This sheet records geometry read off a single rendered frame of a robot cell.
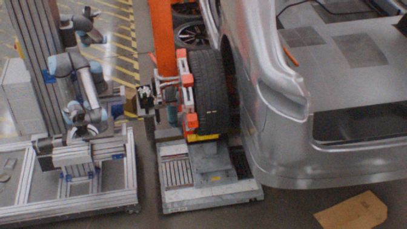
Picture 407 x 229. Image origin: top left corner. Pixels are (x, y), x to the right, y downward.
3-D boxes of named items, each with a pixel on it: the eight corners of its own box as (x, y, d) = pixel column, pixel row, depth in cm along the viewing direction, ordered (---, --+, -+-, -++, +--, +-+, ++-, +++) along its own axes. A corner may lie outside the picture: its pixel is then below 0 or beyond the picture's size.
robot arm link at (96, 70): (102, 82, 360) (99, 68, 352) (85, 82, 362) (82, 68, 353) (106, 74, 370) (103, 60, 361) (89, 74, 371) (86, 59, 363)
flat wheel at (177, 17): (211, 7, 599) (211, -10, 584) (225, 31, 549) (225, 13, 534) (162, 15, 589) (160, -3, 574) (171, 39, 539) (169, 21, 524)
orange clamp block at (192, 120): (197, 119, 336) (198, 127, 329) (186, 120, 336) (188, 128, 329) (196, 112, 332) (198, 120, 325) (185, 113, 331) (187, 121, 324)
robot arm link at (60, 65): (88, 123, 321) (71, 57, 287) (67, 129, 317) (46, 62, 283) (85, 114, 330) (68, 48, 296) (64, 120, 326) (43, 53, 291)
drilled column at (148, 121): (157, 137, 446) (152, 103, 419) (146, 139, 445) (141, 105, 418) (155, 131, 454) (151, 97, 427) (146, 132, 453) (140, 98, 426)
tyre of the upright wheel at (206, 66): (228, 148, 366) (232, 99, 312) (198, 152, 364) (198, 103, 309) (214, 84, 403) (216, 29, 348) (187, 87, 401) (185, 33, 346)
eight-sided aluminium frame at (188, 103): (197, 143, 351) (192, 85, 317) (188, 145, 350) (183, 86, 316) (188, 102, 393) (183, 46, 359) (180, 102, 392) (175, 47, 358)
